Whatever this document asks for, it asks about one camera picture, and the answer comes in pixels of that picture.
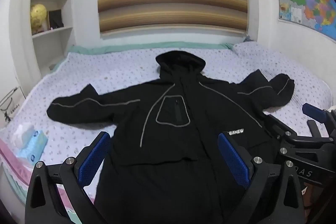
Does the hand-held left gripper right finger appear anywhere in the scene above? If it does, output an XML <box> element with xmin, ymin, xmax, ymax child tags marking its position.
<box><xmin>217</xmin><ymin>132</ymin><xmax>313</xmax><ymax>224</ymax></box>

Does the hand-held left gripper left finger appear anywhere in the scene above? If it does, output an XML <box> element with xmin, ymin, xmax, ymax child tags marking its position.
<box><xmin>24</xmin><ymin>132</ymin><xmax>112</xmax><ymax>224</ymax></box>

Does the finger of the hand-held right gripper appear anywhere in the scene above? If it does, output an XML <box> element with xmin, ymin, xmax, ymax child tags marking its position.
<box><xmin>302</xmin><ymin>103</ymin><xmax>336</xmax><ymax>137</ymax></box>
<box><xmin>265</xmin><ymin>114</ymin><xmax>336</xmax><ymax>161</ymax></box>

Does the black hooded jacket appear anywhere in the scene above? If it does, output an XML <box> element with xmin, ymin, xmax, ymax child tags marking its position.
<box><xmin>47</xmin><ymin>50</ymin><xmax>296</xmax><ymax>224</ymax></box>

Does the blue tissue box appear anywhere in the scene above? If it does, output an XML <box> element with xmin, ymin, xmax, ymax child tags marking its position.
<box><xmin>12</xmin><ymin>123</ymin><xmax>49</xmax><ymax>166</ymax></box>

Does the pink green striped sheet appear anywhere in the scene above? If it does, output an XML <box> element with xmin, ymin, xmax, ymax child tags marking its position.
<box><xmin>0</xmin><ymin>139</ymin><xmax>95</xmax><ymax>216</ymax></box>

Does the white box with cat print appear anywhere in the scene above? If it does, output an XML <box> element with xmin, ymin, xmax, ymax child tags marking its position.
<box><xmin>0</xmin><ymin>86</ymin><xmax>27</xmax><ymax>123</ymax></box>

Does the mint green bed sheet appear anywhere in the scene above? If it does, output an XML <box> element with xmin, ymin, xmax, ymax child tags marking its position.
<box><xmin>51</xmin><ymin>41</ymin><xmax>235</xmax><ymax>71</ymax></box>

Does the white bookshelf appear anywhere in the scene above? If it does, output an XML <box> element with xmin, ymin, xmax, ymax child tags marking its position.
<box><xmin>28</xmin><ymin>0</ymin><xmax>80</xmax><ymax>76</ymax></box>

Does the yellow globe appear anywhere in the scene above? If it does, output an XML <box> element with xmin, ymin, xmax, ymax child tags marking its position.
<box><xmin>30</xmin><ymin>4</ymin><xmax>48</xmax><ymax>31</ymax></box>

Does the black picture frame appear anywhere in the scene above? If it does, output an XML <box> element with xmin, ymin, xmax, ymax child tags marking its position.
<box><xmin>48</xmin><ymin>9</ymin><xmax>65</xmax><ymax>29</ymax></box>

